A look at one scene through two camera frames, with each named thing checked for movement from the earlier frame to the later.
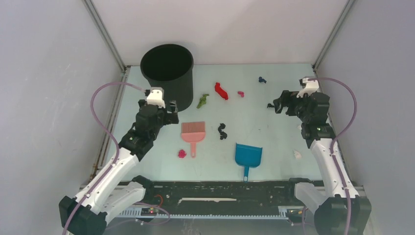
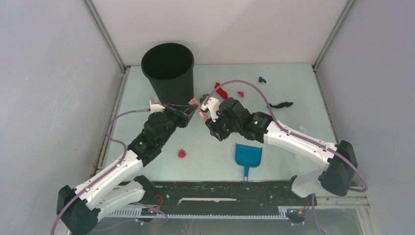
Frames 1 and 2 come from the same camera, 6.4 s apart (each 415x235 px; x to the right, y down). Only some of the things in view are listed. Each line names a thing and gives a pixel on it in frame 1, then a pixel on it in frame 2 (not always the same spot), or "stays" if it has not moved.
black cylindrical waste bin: (171, 67) stays
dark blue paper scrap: (261, 80) stays
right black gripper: (288, 97) -> (214, 128)
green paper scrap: (202, 100) stays
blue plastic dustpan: (249, 156) stays
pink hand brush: (193, 132) -> (194, 102)
